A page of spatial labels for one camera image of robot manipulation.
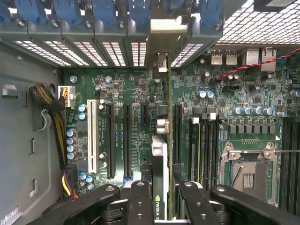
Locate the CPU socket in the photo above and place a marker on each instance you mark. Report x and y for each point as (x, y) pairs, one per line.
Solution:
(248, 178)

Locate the black short expansion slot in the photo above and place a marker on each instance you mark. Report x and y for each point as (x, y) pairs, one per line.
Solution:
(144, 114)

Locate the blue card clip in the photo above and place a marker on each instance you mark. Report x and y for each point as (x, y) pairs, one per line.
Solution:
(105, 11)
(4, 14)
(211, 14)
(68, 11)
(139, 11)
(30, 11)

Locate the open black PC case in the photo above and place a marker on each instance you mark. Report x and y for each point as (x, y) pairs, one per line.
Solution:
(47, 32)

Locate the white expansion slot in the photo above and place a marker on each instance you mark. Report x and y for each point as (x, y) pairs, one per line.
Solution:
(92, 136)

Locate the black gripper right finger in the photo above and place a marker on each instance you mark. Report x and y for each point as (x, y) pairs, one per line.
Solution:
(197, 206)

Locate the green motherboard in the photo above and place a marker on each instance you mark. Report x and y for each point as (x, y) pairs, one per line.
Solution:
(122, 93)

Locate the black long expansion slot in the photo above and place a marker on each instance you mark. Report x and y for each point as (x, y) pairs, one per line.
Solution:
(128, 140)
(110, 140)
(178, 133)

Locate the white power connector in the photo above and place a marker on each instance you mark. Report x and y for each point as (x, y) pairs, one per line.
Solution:
(68, 96)

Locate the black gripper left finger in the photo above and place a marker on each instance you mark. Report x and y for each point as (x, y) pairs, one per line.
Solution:
(140, 206)

